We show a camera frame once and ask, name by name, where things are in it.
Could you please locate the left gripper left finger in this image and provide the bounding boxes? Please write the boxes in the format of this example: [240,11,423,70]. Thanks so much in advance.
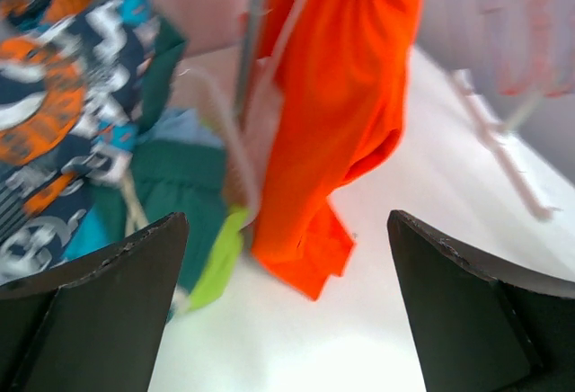
[1,213,188,392]

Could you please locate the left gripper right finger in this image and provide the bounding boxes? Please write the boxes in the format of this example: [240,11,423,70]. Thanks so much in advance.
[387,210,574,392]

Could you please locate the lime green shorts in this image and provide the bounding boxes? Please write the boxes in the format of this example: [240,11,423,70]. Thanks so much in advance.
[190,204,249,310]

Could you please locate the teal green shorts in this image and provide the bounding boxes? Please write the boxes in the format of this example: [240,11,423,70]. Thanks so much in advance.
[89,18,230,294]

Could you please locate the light blue shorts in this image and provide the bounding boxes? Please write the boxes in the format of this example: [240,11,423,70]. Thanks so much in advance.
[137,108,225,149]

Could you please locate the patterned navy white shorts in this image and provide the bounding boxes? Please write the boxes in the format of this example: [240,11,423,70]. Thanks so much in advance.
[1,0,158,283]

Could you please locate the orange shorts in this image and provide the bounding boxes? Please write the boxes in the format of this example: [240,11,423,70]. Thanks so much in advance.
[244,0,422,299]

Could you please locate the silver clothes rack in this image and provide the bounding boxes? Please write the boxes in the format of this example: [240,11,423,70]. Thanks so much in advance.
[234,0,561,222]

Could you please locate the white plastic basket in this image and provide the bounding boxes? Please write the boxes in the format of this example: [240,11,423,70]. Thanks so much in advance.
[170,64,260,226]

